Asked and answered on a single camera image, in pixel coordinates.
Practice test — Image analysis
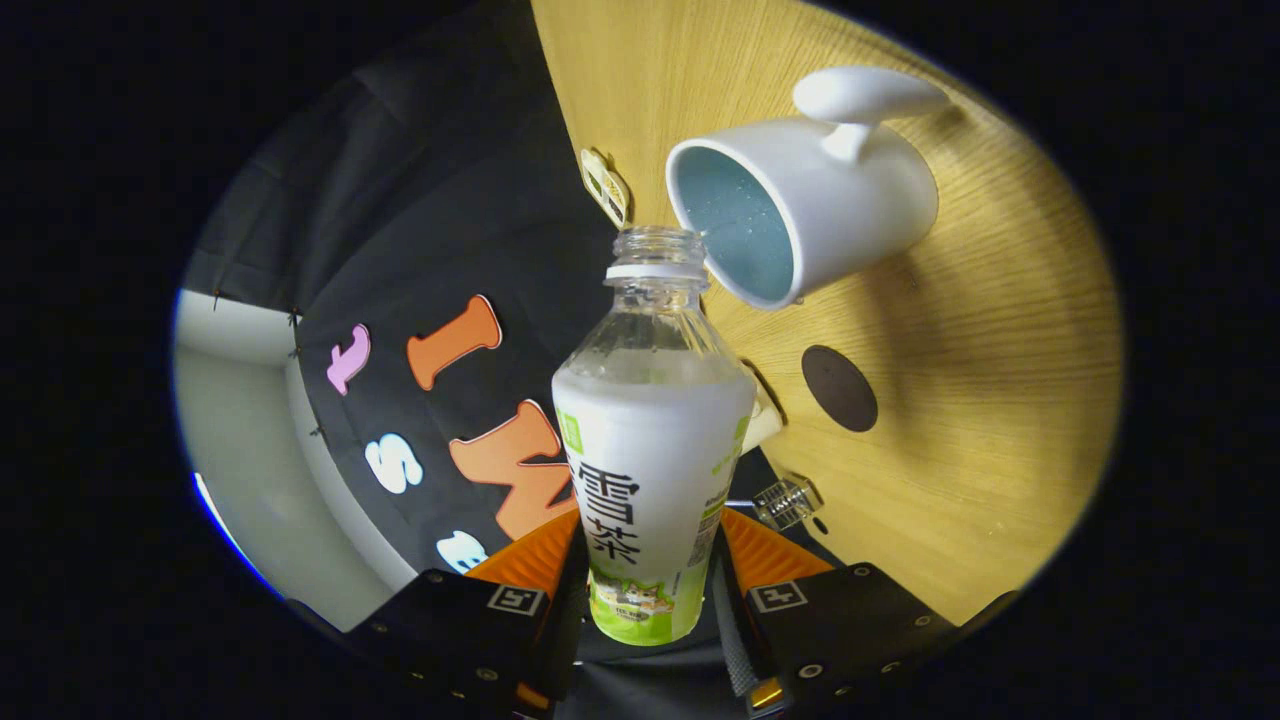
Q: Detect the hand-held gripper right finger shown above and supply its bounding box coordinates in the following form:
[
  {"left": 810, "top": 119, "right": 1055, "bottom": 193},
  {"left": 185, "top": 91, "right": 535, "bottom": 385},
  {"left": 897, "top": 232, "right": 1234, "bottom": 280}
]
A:
[{"left": 706, "top": 506, "right": 1019, "bottom": 716}]

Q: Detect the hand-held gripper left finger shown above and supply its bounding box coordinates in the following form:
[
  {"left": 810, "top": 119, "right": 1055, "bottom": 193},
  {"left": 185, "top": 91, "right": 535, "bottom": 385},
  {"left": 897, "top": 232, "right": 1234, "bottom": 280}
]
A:
[{"left": 345, "top": 507, "right": 591, "bottom": 716}]

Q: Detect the white label juice bottle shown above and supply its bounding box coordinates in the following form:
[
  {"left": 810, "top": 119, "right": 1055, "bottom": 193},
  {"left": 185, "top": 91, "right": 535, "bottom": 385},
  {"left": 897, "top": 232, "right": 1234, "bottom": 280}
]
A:
[{"left": 551, "top": 226, "right": 758, "bottom": 647}]

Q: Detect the dark brown round coaster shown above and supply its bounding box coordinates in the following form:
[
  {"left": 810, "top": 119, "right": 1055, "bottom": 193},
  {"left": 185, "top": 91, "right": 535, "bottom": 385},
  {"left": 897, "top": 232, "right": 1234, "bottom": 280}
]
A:
[{"left": 801, "top": 345, "right": 880, "bottom": 433}]

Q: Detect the white cup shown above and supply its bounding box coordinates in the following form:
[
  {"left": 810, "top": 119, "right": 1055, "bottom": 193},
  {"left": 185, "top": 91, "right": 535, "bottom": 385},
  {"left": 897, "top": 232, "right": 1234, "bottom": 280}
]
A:
[{"left": 665, "top": 66, "right": 951, "bottom": 311}]

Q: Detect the metal mesh holder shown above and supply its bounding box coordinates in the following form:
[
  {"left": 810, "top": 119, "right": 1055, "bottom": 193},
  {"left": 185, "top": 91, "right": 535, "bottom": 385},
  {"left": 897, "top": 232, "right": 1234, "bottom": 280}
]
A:
[{"left": 752, "top": 477, "right": 825, "bottom": 531}]

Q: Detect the cream toaster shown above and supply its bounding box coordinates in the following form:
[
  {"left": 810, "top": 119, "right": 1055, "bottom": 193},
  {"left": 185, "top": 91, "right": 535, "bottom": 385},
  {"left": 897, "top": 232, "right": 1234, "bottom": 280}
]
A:
[{"left": 738, "top": 385, "right": 784, "bottom": 456}]

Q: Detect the wooden table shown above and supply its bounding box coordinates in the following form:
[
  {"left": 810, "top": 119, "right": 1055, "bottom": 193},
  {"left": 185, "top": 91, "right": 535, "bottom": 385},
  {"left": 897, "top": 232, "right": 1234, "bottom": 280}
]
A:
[{"left": 530, "top": 0, "right": 1126, "bottom": 626}]

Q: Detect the black backdrop cloth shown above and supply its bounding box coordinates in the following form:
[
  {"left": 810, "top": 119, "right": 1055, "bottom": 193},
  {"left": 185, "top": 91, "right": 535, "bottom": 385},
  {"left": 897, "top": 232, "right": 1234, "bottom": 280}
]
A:
[{"left": 180, "top": 0, "right": 841, "bottom": 720}]

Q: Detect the white divided snack tray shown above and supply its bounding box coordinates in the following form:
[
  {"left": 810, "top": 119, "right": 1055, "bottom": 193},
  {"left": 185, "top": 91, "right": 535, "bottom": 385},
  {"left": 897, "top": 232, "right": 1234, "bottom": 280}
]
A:
[{"left": 579, "top": 148, "right": 632, "bottom": 229}]

